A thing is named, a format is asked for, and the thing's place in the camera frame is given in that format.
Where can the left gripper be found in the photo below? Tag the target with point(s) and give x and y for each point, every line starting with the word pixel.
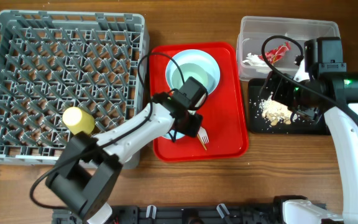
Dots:
pixel 193 126

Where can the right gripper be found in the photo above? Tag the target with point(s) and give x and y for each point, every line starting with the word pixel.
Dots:
pixel 280 94

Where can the light green bowl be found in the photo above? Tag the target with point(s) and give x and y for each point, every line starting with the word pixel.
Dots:
pixel 188 70

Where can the red snack wrapper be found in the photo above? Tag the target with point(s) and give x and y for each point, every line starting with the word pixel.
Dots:
pixel 277 53

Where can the yellow plastic cup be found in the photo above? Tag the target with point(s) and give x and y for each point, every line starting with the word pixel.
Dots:
pixel 77 120

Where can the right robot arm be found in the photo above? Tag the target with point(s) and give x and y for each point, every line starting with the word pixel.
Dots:
pixel 332 96

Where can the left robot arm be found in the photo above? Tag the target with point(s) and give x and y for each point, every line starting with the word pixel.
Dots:
pixel 86 173

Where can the black food waste tray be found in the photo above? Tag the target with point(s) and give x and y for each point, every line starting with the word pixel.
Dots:
pixel 257 124

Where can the grey dishwasher rack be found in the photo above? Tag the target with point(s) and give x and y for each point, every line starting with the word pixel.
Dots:
pixel 53 60

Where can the small light blue saucer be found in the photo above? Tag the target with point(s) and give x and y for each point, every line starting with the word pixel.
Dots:
pixel 171 133

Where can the white plastic fork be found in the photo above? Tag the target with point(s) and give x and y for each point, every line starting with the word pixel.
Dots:
pixel 202 134

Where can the wooden chopstick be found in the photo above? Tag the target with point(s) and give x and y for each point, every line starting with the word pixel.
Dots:
pixel 203 144

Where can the rice and peanut leftovers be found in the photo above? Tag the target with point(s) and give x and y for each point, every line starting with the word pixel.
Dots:
pixel 275 113

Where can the red plastic tray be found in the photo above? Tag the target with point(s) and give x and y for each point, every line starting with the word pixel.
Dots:
pixel 223 112

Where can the clear plastic bin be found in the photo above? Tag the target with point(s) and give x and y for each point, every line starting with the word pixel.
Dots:
pixel 255 30

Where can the large light blue plate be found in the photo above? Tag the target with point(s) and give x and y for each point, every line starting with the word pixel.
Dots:
pixel 201 58

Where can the crumpled white tissue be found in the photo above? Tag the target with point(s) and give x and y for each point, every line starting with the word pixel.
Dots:
pixel 255 60

